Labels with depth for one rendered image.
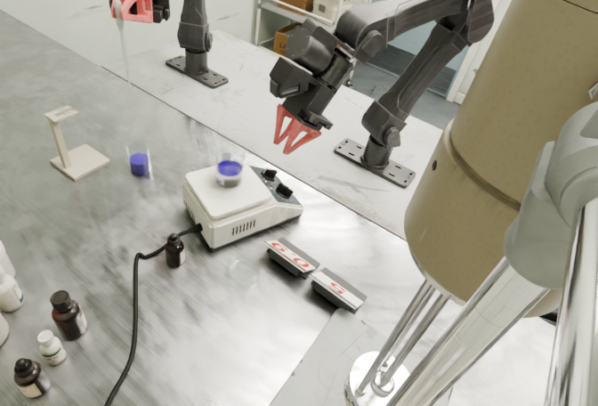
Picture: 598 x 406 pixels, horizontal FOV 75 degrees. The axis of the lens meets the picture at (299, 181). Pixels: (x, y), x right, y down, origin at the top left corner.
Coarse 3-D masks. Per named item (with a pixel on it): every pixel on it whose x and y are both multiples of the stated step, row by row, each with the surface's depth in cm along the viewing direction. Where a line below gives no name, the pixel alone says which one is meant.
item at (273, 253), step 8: (272, 240) 71; (280, 240) 73; (272, 248) 67; (288, 248) 72; (296, 248) 72; (272, 256) 69; (280, 256) 68; (304, 256) 71; (280, 264) 69; (288, 264) 67; (312, 264) 70; (296, 272) 67; (304, 272) 69
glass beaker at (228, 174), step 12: (228, 144) 68; (240, 144) 68; (216, 156) 65; (228, 156) 70; (240, 156) 69; (216, 168) 67; (228, 168) 66; (240, 168) 67; (216, 180) 69; (228, 180) 67; (240, 180) 69
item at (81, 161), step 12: (48, 120) 71; (60, 120) 71; (60, 132) 73; (60, 144) 74; (84, 144) 84; (60, 156) 77; (72, 156) 81; (84, 156) 82; (96, 156) 82; (60, 168) 78; (72, 168) 78; (84, 168) 79; (96, 168) 80
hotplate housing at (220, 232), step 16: (192, 192) 70; (192, 208) 70; (256, 208) 69; (272, 208) 71; (288, 208) 74; (208, 224) 65; (224, 224) 66; (240, 224) 68; (256, 224) 71; (272, 224) 74; (208, 240) 68; (224, 240) 69
